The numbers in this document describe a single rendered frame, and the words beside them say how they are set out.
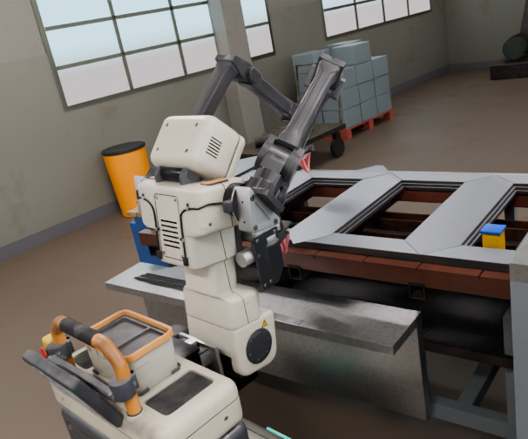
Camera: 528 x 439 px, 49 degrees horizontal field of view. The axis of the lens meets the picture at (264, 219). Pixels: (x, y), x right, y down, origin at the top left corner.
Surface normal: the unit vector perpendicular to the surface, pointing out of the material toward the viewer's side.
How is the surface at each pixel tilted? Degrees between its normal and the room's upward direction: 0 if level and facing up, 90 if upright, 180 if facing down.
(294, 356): 90
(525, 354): 90
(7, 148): 90
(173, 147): 47
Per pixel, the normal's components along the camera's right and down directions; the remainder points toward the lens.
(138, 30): 0.71, 0.11
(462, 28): -0.68, 0.36
